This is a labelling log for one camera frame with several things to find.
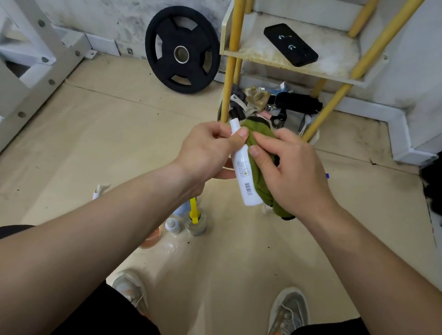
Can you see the person's left hand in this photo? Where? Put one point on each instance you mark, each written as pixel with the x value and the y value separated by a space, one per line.
pixel 205 152

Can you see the person's right hand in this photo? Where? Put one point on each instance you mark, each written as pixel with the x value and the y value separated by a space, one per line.
pixel 300 179

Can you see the green microfibre cloth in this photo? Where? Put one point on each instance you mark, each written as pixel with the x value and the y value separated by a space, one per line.
pixel 260 180

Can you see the small white bottle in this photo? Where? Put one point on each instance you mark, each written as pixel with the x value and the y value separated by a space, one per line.
pixel 248 183
pixel 266 209
pixel 173 226

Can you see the pale blue bottle white sprayer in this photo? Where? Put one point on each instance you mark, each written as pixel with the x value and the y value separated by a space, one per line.
pixel 182 209

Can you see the clear bottle yellow green sprayer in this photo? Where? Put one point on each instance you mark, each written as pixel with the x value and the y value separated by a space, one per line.
pixel 197 226

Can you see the orange spray bottle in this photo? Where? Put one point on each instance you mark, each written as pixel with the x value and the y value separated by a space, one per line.
pixel 152 238

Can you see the white spray bottle teal label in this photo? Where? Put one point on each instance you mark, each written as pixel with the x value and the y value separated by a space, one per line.
pixel 100 191

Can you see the white shelf yellow poles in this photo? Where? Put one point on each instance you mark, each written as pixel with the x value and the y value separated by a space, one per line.
pixel 329 55

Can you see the black phone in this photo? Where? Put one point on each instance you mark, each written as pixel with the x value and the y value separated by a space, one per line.
pixel 291 45

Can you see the person's left forearm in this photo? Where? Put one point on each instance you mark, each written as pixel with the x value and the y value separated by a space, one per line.
pixel 57 259

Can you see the person's right forearm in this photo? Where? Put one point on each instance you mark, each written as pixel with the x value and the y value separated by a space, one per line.
pixel 387 289

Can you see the person's right grey shoe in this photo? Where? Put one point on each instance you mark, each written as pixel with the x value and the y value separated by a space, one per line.
pixel 285 315

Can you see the person's grey shoe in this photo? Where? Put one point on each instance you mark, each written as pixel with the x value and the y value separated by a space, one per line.
pixel 131 290
pixel 285 315

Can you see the person's left grey shoe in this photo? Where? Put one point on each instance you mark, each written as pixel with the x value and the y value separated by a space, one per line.
pixel 131 290

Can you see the black clip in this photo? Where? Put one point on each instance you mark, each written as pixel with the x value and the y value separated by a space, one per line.
pixel 236 114

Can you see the white plastic strip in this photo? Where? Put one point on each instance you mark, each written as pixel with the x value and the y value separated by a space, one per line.
pixel 304 124

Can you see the white plastic scoop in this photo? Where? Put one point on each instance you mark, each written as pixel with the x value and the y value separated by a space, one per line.
pixel 238 102

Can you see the tan fuzzy glove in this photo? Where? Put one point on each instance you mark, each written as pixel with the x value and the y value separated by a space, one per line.
pixel 257 97

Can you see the blue white packet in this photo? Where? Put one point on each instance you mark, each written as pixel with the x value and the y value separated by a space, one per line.
pixel 280 88

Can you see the black weight plate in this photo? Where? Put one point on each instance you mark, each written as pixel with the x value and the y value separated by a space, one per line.
pixel 163 50

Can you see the black shorts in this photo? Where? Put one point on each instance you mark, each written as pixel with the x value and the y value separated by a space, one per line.
pixel 110 317

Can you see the white metal rack frame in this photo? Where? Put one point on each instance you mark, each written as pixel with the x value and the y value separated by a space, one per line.
pixel 6 80

